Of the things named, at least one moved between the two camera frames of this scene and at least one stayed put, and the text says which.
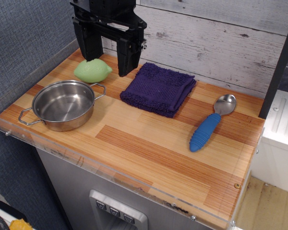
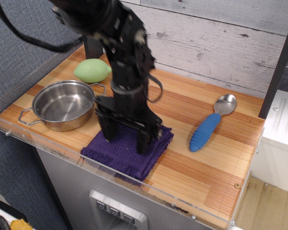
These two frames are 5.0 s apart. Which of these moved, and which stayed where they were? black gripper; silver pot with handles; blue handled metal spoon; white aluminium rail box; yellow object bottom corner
Moved: black gripper
Stayed: blue handled metal spoon; silver pot with handles; white aluminium rail box; yellow object bottom corner
